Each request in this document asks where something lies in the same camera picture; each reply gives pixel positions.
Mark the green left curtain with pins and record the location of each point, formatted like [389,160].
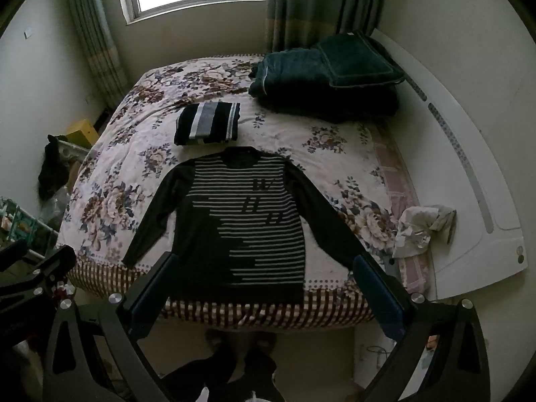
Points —
[99,49]

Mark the black striped sweater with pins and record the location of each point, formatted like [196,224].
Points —
[239,227]

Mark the white bed headboard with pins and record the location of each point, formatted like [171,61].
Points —
[450,164]

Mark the folded striped dark garment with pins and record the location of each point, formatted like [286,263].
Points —
[207,123]

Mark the crumpled white cloth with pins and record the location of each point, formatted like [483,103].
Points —
[418,226]

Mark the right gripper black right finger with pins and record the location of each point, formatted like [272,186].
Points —
[388,300]

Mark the yellow box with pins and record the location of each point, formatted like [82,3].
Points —
[82,134]

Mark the green rack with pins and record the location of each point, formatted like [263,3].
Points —
[18,224]

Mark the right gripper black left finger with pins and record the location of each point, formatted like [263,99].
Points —
[147,297]

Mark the dark green pillow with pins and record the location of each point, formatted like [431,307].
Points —
[354,60]

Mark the dark green folded quilt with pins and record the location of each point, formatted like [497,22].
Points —
[297,82]

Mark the green curtain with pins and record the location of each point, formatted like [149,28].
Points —
[302,23]
[99,49]

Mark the black hanging garment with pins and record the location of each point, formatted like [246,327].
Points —
[54,173]

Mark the green right curtain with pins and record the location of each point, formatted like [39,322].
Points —
[302,23]

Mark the floral bed blanket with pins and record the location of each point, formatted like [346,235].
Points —
[355,166]

